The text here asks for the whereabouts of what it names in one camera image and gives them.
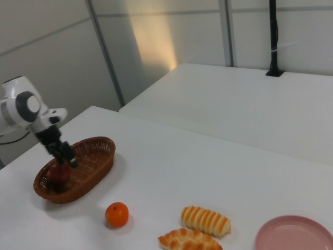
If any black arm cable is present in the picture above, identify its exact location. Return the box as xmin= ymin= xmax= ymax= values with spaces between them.
xmin=0 ymin=130 xmax=30 ymax=145

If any brown woven basket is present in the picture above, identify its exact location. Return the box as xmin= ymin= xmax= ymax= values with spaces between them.
xmin=33 ymin=136 xmax=116 ymax=204

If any pink plate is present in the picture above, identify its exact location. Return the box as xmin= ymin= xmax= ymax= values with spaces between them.
xmin=254 ymin=215 xmax=333 ymax=250

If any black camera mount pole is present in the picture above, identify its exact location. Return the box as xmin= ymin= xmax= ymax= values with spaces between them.
xmin=265 ymin=0 xmax=285 ymax=77

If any braided toy bread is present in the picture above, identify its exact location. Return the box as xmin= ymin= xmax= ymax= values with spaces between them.
xmin=158 ymin=228 xmax=224 ymax=250

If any red toy apple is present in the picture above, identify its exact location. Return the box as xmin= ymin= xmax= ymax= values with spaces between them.
xmin=48 ymin=162 xmax=71 ymax=184

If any white side table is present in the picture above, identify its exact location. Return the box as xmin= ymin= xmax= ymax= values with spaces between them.
xmin=119 ymin=62 xmax=333 ymax=166

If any orange toy mandarin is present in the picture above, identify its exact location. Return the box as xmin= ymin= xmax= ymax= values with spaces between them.
xmin=105 ymin=202 xmax=130 ymax=229

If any striped ribbed toy bread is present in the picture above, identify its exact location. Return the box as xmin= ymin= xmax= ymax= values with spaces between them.
xmin=181 ymin=205 xmax=232 ymax=238

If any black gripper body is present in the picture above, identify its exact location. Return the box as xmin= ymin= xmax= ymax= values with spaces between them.
xmin=35 ymin=124 xmax=63 ymax=154

